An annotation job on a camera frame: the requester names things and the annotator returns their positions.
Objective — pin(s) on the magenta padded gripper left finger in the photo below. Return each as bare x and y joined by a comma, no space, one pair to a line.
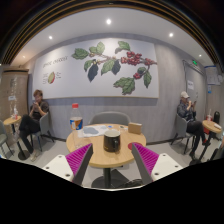
73,166

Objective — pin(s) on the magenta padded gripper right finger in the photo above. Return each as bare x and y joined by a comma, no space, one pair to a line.
153,166

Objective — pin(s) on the clear plastic water bottle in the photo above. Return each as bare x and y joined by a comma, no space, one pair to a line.
76,124

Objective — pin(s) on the red coaster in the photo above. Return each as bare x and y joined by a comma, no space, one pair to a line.
132,144

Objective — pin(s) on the round wooden table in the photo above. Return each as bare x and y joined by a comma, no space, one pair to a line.
109,161

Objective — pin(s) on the brown cardboard box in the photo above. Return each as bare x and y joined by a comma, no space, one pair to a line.
134,128

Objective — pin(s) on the white paper sheets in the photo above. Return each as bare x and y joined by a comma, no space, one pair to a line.
92,131

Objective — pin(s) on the black mug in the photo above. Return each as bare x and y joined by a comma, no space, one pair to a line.
112,141

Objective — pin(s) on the grey chair right person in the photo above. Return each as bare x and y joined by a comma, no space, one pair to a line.
181,130

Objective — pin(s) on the grey chair person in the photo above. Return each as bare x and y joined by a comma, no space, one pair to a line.
181,130
44,128

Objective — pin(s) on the grey chair left person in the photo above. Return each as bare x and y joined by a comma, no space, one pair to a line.
44,128

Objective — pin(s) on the grey chair behind table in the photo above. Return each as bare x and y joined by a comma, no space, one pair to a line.
110,117

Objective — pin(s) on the seated person in black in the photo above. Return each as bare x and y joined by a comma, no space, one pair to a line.
30,122

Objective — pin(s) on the seated person white cap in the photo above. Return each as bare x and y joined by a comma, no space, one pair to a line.
186,110

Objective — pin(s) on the small round table right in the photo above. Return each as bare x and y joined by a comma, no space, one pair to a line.
213,128

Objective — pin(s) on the grey chair far left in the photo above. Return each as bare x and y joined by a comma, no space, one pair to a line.
3,138

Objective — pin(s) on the coffee plant wall mural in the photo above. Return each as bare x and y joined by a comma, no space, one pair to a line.
108,67

